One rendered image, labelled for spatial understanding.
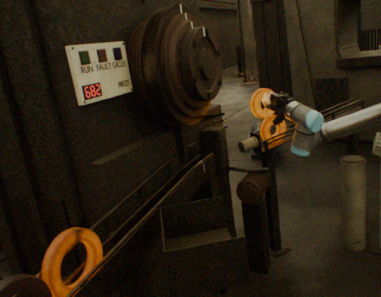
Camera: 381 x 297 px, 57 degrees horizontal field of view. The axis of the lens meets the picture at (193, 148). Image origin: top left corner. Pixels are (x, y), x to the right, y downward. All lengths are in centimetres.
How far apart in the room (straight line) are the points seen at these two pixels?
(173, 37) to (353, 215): 134
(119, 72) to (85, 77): 16
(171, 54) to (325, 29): 285
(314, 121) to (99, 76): 91
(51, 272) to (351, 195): 154
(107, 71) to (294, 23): 307
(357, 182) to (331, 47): 220
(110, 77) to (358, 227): 151
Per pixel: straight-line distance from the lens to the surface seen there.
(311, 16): 404
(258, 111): 184
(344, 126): 170
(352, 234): 214
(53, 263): 97
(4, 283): 92
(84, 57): 117
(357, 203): 206
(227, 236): 115
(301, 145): 166
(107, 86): 124
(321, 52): 401
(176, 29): 135
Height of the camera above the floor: 118
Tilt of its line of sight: 16 degrees down
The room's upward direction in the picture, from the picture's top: 8 degrees counter-clockwise
